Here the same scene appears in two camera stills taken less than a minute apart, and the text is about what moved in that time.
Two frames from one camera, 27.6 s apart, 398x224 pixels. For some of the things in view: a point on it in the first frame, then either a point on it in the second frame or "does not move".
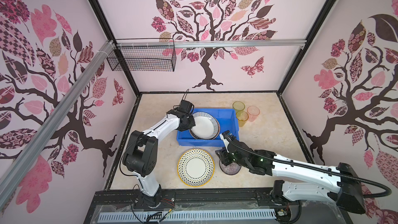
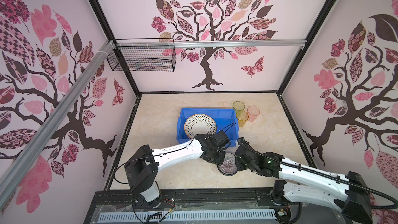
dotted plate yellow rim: (196, 167) -> (199, 124)
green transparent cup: (238, 106) does not move
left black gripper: (192, 124) -> (219, 161)
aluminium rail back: (139, 44) does not move
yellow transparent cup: (242, 116) does not move
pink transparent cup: (253, 111) does not move
